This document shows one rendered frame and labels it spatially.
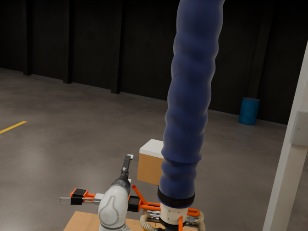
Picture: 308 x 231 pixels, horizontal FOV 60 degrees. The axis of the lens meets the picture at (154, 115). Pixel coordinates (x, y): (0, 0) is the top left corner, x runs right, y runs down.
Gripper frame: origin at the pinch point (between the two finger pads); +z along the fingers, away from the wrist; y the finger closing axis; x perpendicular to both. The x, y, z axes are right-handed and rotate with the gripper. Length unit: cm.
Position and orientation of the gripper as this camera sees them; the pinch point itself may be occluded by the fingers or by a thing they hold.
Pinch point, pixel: (129, 168)
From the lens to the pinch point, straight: 140.3
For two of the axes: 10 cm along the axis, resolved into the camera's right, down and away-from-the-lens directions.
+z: 0.9, -2.4, 9.7
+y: -1.0, 9.6, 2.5
